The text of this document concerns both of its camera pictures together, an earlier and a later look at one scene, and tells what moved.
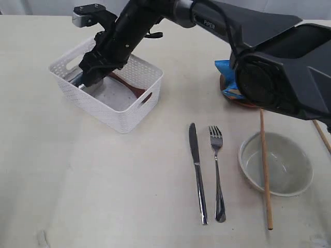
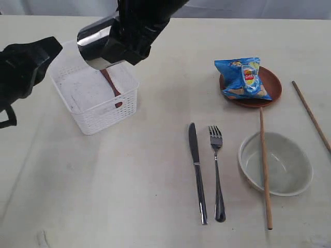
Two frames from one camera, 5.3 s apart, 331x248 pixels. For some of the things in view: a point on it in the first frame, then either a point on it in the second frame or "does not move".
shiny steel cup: (78, 80) to (89, 43)
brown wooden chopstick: (269, 210) does not move
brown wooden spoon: (137, 91) to (114, 87)
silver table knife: (195, 152) does not move
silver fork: (216, 141) does not move
